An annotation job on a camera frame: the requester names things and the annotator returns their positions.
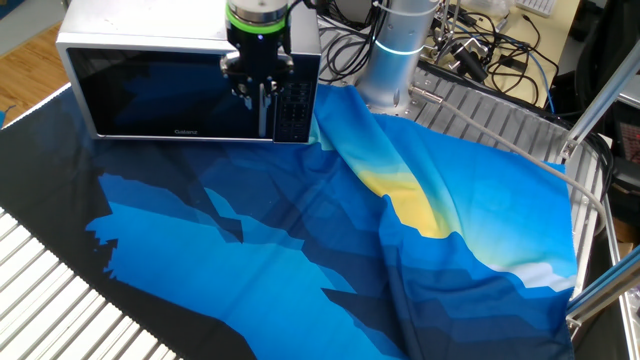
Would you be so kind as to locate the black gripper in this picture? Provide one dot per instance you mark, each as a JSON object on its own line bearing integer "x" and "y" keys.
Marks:
{"x": 257, "y": 50}

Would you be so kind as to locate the black glass microwave door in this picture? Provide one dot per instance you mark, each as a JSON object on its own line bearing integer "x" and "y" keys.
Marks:
{"x": 150, "y": 95}

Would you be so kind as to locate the silver Galanz microwave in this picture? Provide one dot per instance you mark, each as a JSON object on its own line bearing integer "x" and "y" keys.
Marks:
{"x": 150, "y": 25}

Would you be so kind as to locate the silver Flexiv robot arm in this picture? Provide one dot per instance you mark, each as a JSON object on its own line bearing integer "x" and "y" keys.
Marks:
{"x": 395, "y": 60}

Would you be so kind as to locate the blue mountain print cloth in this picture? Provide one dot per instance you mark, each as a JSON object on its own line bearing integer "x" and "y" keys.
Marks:
{"x": 250, "y": 250}

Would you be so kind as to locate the white computer keyboard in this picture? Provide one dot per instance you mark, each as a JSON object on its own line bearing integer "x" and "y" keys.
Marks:
{"x": 537, "y": 6}

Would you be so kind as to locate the slanted aluminium profile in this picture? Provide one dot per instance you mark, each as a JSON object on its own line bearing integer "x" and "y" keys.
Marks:
{"x": 600, "y": 95}

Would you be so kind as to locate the blue edged aluminium profile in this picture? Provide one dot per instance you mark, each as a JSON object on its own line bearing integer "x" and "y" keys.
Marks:
{"x": 605, "y": 290}

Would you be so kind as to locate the black camera device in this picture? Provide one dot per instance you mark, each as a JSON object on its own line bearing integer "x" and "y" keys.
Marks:
{"x": 470, "y": 62}

